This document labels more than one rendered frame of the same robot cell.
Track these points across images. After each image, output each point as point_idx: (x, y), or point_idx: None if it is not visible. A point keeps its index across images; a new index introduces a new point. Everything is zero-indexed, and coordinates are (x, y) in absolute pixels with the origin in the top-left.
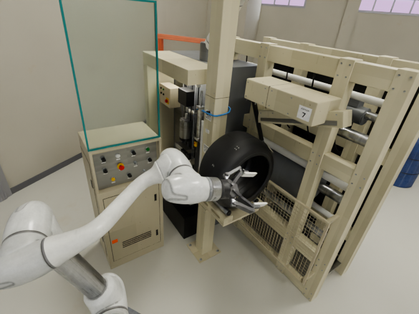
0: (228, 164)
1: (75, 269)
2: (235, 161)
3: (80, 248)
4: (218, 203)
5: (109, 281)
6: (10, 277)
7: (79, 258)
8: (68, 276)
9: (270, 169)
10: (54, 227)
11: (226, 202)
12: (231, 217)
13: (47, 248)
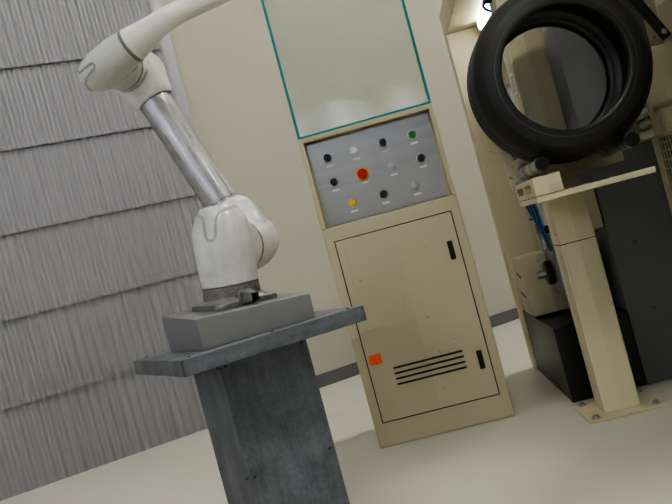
0: (486, 31)
1: (182, 136)
2: (500, 21)
3: (150, 25)
4: (507, 140)
5: (240, 195)
6: (92, 56)
7: (189, 128)
8: (174, 147)
9: (630, 40)
10: (155, 64)
11: (514, 126)
12: (556, 178)
13: (122, 28)
